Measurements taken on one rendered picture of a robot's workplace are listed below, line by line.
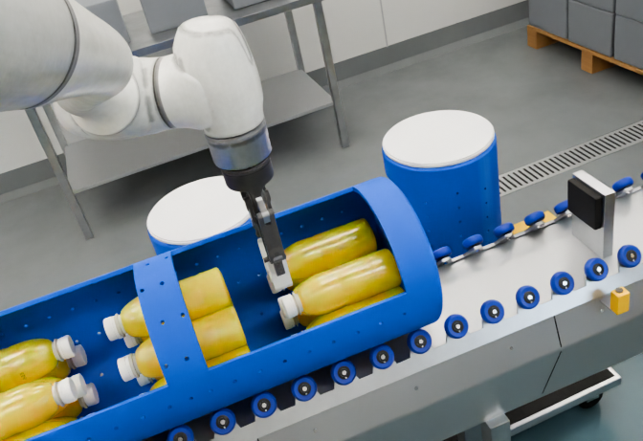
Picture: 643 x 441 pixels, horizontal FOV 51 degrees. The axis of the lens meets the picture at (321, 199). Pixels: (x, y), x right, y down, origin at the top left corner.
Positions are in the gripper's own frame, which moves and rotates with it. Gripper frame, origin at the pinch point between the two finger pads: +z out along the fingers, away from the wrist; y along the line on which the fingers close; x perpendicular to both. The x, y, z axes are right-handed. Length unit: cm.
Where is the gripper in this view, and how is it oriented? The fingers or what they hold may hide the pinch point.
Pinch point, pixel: (275, 263)
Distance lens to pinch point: 112.4
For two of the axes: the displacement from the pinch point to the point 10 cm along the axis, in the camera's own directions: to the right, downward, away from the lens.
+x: -9.3, 3.3, -1.8
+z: 1.9, 8.2, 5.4
